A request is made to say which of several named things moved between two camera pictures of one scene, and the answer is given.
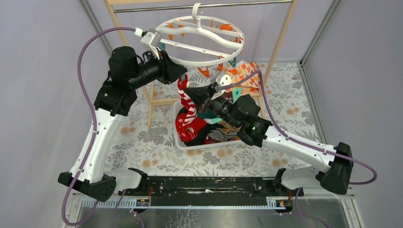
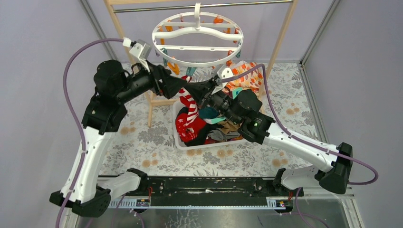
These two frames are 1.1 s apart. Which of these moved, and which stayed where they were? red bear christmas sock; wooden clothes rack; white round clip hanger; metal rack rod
Moved: white round clip hanger
Stayed: red bear christmas sock; wooden clothes rack; metal rack rod
